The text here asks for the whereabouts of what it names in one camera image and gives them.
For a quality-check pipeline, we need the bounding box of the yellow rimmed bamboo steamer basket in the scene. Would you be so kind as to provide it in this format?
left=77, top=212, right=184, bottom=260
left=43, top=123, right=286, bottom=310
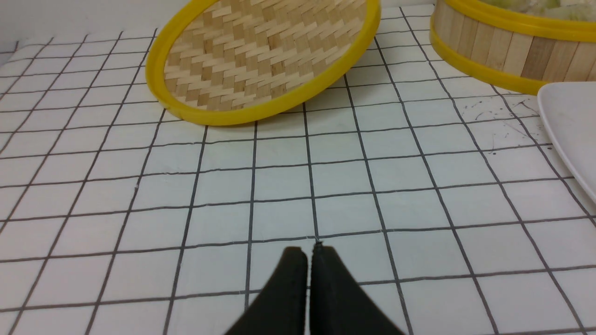
left=429, top=0, right=596, bottom=95

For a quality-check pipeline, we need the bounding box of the white square plate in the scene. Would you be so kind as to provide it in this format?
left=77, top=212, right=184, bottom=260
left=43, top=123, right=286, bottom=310
left=537, top=82, right=596, bottom=201

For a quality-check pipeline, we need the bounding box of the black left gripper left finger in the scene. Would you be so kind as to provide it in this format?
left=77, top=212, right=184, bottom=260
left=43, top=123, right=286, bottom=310
left=226, top=247, right=308, bottom=335

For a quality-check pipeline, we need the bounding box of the yellow rimmed bamboo steamer lid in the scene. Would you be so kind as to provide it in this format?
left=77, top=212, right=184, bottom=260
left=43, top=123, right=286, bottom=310
left=145, top=0, right=381, bottom=127

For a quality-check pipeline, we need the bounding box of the white grid tablecloth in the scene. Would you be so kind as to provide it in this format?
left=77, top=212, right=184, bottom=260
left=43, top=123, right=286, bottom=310
left=0, top=5, right=596, bottom=335

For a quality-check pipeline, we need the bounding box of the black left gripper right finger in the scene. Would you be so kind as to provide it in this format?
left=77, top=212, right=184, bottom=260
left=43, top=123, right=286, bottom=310
left=310, top=245, right=404, bottom=335

